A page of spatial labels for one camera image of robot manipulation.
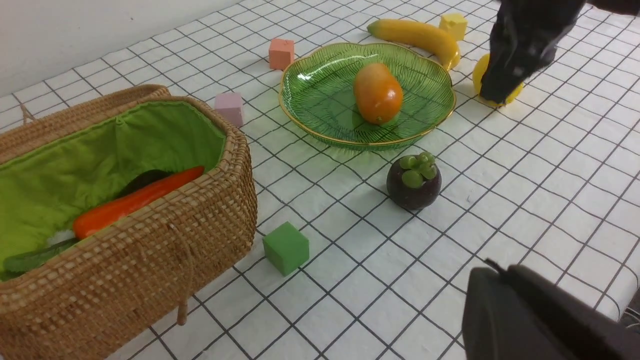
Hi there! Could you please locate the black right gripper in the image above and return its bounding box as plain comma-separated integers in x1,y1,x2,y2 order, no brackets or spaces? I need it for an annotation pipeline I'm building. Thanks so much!
478,0,586,105

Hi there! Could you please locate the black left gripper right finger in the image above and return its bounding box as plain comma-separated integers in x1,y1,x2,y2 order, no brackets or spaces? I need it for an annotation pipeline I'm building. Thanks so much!
505,265,639,360

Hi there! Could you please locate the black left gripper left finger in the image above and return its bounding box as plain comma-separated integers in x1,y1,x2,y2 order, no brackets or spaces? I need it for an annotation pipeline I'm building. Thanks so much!
461,259,566,360

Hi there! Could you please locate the yellow toy lemon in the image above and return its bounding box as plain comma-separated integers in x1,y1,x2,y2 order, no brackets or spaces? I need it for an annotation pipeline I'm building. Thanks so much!
471,53,525,109

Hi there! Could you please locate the yellow toy banana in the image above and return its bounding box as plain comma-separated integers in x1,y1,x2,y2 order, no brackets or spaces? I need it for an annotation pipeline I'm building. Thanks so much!
366,18,461,71

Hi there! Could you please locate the orange toy mango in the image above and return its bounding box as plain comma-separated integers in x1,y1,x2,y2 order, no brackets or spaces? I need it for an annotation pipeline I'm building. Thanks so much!
353,63,404,126

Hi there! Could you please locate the purple toy mangosteen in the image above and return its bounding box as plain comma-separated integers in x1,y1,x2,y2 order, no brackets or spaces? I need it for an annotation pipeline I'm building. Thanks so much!
386,152,442,212

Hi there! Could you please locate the purple toy eggplant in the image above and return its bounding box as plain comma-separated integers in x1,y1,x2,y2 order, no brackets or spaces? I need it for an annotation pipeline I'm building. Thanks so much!
114,169,174,199

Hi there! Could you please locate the orange toy carrot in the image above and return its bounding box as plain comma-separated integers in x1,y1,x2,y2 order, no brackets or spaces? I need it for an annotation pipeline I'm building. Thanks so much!
2,165,206,273

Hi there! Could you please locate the yellow foam cube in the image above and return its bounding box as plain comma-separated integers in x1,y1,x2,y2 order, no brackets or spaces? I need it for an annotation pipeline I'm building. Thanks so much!
439,13,468,42

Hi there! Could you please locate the white grid tablecloth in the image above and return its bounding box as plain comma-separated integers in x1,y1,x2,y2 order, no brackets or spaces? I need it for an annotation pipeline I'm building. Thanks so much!
1,0,639,360

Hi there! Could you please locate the green glass leaf plate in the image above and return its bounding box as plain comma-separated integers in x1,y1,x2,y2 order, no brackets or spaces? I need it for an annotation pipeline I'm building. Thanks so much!
279,42,457,152

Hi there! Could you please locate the orange foam cube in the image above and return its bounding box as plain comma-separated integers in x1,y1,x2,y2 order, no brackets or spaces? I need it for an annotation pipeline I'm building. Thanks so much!
269,38,295,71

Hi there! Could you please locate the green foam cube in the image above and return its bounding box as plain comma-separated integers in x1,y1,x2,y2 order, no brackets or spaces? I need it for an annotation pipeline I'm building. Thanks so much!
262,221,310,277

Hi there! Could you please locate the pink foam cube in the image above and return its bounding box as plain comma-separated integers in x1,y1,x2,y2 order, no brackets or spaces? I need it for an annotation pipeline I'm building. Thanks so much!
214,92,245,128

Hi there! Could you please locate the woven wicker basket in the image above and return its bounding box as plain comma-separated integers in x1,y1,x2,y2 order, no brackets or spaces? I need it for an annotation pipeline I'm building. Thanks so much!
1,95,258,360

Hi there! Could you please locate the woven wicker basket lid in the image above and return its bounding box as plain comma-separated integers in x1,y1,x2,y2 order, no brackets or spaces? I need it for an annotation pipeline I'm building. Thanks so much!
0,84,170,164

